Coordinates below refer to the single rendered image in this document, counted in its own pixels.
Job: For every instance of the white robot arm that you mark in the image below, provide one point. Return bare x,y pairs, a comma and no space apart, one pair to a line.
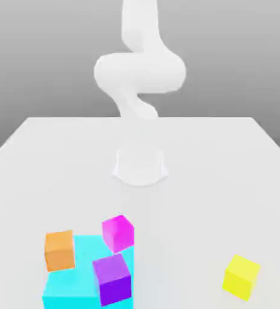
140,72

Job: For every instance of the small magenta cube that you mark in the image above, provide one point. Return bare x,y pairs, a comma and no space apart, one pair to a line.
118,234

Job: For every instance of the small purple cube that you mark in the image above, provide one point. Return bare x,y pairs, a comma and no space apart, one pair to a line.
113,277

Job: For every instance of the small orange cube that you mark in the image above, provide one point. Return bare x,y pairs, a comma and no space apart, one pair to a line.
59,251

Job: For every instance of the small yellow cube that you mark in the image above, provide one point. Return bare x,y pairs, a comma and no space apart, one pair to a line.
241,277

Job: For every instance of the large cyan box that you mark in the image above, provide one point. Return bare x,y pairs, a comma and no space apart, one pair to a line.
82,277

